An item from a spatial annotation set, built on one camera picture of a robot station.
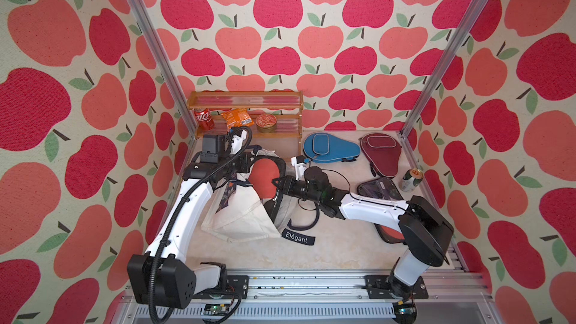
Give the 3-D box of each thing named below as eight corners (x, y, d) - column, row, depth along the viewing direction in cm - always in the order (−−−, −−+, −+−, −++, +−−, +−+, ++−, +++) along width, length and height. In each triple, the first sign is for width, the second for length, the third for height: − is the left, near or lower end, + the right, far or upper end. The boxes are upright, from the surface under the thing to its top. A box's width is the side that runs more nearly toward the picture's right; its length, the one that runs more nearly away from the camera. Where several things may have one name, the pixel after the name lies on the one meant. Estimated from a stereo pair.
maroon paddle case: (370, 177, 103) (372, 173, 101) (358, 137, 120) (360, 133, 118) (410, 177, 104) (413, 173, 101) (393, 137, 120) (395, 133, 118)
